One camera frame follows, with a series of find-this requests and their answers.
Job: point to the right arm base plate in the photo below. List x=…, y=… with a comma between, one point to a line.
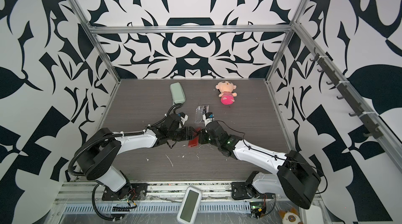
x=245, y=191

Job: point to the small green circuit board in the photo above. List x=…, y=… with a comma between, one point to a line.
x=257, y=209

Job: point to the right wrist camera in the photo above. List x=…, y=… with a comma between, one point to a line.
x=208, y=117

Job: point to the red card holder wallet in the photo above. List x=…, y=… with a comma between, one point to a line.
x=194, y=142

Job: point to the white timer display device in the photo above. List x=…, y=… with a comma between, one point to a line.
x=190, y=205

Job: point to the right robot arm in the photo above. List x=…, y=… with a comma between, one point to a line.
x=298, y=179

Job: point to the white box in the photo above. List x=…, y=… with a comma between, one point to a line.
x=312, y=215

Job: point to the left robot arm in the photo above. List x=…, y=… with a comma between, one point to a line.
x=94, y=159

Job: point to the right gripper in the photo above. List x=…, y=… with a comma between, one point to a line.
x=202, y=133

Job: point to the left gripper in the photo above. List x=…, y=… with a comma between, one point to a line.
x=189, y=135

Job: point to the mint green glasses case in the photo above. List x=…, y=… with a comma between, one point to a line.
x=177, y=92

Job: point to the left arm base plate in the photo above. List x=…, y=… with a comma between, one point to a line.
x=134, y=192

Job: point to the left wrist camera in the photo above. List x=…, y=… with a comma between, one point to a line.
x=183, y=117

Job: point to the clear plastic card box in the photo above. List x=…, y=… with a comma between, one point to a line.
x=200, y=112

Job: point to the pink plush doll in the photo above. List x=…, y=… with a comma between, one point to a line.
x=226, y=92

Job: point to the white brown plush toy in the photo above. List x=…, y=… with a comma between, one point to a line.
x=290, y=217

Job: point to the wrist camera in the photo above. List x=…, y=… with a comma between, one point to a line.
x=208, y=117
x=183, y=117

